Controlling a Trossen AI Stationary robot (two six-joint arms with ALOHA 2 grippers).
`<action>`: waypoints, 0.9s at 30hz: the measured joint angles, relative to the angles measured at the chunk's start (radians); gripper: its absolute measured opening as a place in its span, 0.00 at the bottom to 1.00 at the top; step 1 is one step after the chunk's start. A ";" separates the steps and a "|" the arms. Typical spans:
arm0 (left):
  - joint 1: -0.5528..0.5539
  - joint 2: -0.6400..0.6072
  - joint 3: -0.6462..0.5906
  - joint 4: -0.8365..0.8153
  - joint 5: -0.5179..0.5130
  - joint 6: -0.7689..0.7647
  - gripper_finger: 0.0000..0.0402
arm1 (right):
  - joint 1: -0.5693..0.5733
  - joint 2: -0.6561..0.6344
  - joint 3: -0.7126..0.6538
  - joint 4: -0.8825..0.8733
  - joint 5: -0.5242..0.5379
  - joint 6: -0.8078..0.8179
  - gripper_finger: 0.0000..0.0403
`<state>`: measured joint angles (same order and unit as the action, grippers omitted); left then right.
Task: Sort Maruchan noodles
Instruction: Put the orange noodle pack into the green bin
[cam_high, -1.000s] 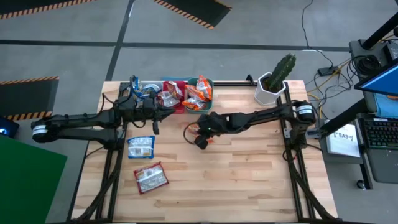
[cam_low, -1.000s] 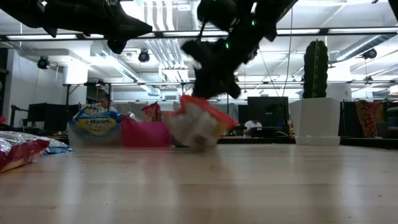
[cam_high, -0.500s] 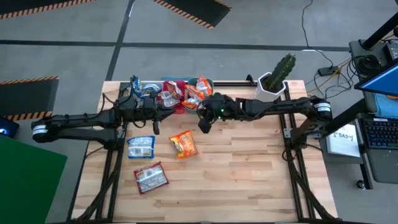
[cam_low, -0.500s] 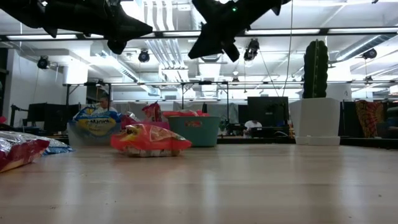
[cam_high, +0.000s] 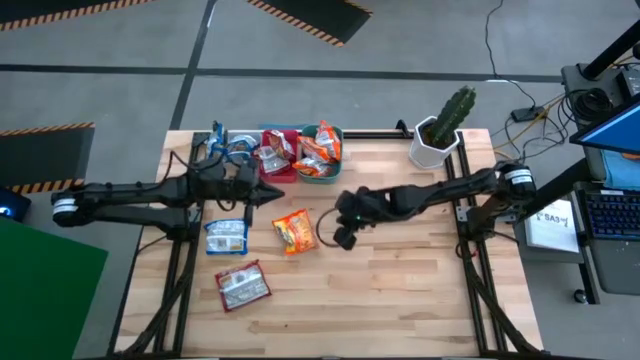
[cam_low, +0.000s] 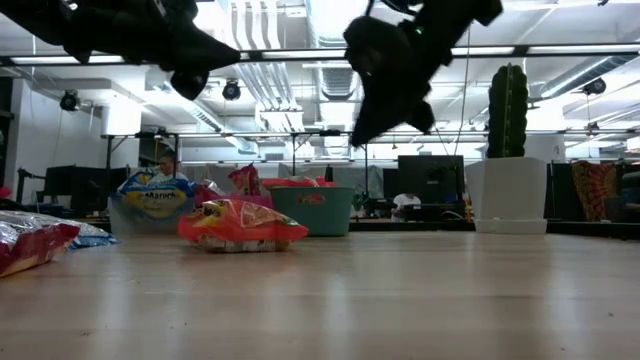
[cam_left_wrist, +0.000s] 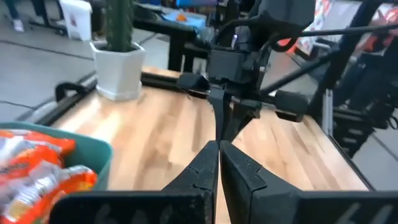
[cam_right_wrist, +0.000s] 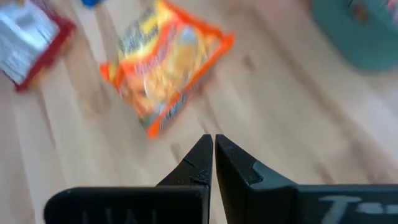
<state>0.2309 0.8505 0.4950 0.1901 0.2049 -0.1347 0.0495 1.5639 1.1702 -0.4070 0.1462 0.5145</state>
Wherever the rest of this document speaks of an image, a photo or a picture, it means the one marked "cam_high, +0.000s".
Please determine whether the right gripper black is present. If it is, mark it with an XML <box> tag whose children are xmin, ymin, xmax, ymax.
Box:
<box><xmin>335</xmin><ymin>185</ymin><xmax>401</xmax><ymax>231</ymax></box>

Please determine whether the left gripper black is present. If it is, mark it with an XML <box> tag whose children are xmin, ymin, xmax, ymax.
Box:
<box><xmin>192</xmin><ymin>159</ymin><xmax>285</xmax><ymax>207</ymax></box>

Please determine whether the pink plastic bin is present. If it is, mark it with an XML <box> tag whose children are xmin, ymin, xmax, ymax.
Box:
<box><xmin>259</xmin><ymin>128</ymin><xmax>301</xmax><ymax>185</ymax></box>

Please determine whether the teal plastic bin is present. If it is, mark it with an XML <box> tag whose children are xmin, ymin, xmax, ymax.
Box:
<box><xmin>298</xmin><ymin>122</ymin><xmax>346</xmax><ymax>185</ymax></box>

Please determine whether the clear plastic bin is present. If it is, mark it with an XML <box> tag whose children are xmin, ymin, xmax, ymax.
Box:
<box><xmin>207</xmin><ymin>128</ymin><xmax>265</xmax><ymax>171</ymax></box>

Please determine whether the white plant pot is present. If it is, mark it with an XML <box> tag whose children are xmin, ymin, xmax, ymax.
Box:
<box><xmin>408</xmin><ymin>115</ymin><xmax>461</xmax><ymax>171</ymax></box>

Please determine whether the green cactus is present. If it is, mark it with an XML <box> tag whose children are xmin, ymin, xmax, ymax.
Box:
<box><xmin>428</xmin><ymin>84</ymin><xmax>478</xmax><ymax>150</ymax></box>

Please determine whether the black hazard-striped floor mat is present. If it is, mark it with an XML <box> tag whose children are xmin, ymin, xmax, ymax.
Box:
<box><xmin>247</xmin><ymin>0</ymin><xmax>374</xmax><ymax>49</ymax></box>
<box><xmin>0</xmin><ymin>121</ymin><xmax>96</xmax><ymax>196</ymax></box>
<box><xmin>0</xmin><ymin>0</ymin><xmax>157</xmax><ymax>32</ymax></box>

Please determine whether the black power adapter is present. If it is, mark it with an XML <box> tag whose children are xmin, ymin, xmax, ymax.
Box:
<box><xmin>510</xmin><ymin>105</ymin><xmax>546</xmax><ymax>124</ymax></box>

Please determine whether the white paper sheet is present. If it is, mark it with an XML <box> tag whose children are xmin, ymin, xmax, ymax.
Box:
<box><xmin>523</xmin><ymin>198</ymin><xmax>582</xmax><ymax>255</ymax></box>

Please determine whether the black stand pole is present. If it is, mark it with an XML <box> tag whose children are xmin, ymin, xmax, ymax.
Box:
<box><xmin>522</xmin><ymin>158</ymin><xmax>594</xmax><ymax>211</ymax></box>
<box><xmin>581</xmin><ymin>19</ymin><xmax>640</xmax><ymax>81</ymax></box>

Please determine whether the green floor mat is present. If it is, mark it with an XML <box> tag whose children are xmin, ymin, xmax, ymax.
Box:
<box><xmin>0</xmin><ymin>215</ymin><xmax>110</xmax><ymax>360</ymax></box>

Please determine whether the black device with blue light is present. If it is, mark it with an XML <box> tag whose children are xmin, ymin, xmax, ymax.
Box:
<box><xmin>0</xmin><ymin>188</ymin><xmax>32</xmax><ymax>225</ymax></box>

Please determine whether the black backlit keyboard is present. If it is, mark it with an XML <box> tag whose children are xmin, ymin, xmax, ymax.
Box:
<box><xmin>582</xmin><ymin>191</ymin><xmax>640</xmax><ymax>242</ymax></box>

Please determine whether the light blue sheet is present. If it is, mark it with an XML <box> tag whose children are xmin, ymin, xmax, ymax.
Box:
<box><xmin>601</xmin><ymin>149</ymin><xmax>640</xmax><ymax>192</ymax></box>

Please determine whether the monitor with blue screen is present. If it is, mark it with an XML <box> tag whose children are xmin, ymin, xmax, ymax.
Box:
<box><xmin>569</xmin><ymin>99</ymin><xmax>640</xmax><ymax>157</ymax></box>

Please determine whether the laptop computer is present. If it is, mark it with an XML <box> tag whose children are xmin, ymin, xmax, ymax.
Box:
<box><xmin>559</xmin><ymin>62</ymin><xmax>640</xmax><ymax>306</ymax></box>

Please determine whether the small black box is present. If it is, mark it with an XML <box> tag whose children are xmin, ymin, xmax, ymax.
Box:
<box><xmin>619</xmin><ymin>68</ymin><xmax>640</xmax><ymax>99</ymax></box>

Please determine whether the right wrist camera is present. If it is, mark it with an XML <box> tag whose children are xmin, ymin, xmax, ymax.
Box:
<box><xmin>333</xmin><ymin>225</ymin><xmax>359</xmax><ymax>252</ymax></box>

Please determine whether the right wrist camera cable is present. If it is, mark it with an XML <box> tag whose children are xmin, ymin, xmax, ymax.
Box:
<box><xmin>315</xmin><ymin>207</ymin><xmax>347</xmax><ymax>249</ymax></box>

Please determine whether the black cable bundle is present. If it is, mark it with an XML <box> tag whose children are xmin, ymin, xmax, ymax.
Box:
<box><xmin>119</xmin><ymin>239</ymin><xmax>196</xmax><ymax>357</ymax></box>
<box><xmin>462</xmin><ymin>249</ymin><xmax>539</xmax><ymax>356</ymax></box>

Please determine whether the long black floor cable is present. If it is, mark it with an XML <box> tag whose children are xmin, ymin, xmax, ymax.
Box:
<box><xmin>483</xmin><ymin>0</ymin><xmax>537</xmax><ymax>110</ymax></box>

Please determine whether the coiled black cable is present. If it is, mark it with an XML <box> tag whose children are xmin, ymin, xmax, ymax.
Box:
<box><xmin>564</xmin><ymin>85</ymin><xmax>617</xmax><ymax>126</ymax></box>

